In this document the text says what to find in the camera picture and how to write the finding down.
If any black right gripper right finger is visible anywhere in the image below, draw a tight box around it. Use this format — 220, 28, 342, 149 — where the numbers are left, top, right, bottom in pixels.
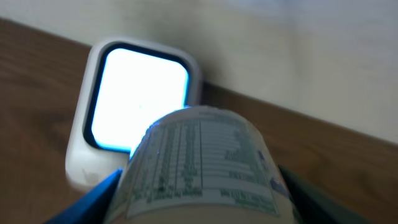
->
279, 166, 369, 224

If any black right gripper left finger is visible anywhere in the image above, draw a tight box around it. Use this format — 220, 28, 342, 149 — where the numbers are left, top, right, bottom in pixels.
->
45, 169, 123, 224

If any white barcode scanner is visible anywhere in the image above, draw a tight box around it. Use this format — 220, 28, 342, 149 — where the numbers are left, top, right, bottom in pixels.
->
65, 37, 203, 192

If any green lid white jar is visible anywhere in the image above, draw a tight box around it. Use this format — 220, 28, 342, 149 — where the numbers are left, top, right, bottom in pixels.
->
104, 106, 303, 224

